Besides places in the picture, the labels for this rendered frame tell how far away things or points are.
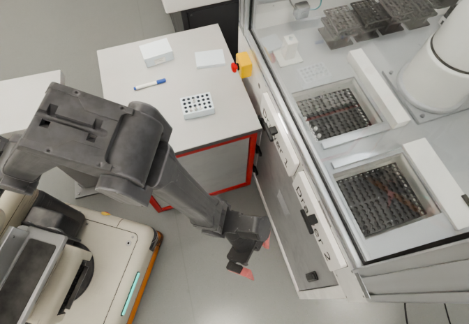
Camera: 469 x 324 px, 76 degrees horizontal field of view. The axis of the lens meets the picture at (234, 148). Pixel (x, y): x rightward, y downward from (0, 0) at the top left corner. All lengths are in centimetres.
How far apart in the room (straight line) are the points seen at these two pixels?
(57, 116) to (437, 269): 56
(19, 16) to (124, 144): 306
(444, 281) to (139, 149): 48
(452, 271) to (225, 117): 90
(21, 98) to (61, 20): 168
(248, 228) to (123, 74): 96
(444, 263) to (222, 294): 136
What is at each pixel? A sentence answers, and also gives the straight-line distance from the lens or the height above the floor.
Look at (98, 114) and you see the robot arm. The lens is 35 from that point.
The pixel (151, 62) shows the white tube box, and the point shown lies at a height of 78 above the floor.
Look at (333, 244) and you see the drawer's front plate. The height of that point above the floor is 93.
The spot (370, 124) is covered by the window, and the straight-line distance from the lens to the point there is 61.
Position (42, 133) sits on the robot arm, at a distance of 35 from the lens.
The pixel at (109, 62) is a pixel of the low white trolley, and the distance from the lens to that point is 150.
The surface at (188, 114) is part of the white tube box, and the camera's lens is 119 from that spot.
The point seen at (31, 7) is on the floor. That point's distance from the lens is 340.
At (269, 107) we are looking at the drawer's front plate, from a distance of 104.
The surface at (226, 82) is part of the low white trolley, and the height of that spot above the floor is 76.
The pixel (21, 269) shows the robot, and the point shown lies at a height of 104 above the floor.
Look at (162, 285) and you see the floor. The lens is 182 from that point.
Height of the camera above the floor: 178
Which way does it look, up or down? 63 degrees down
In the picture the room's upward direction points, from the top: straight up
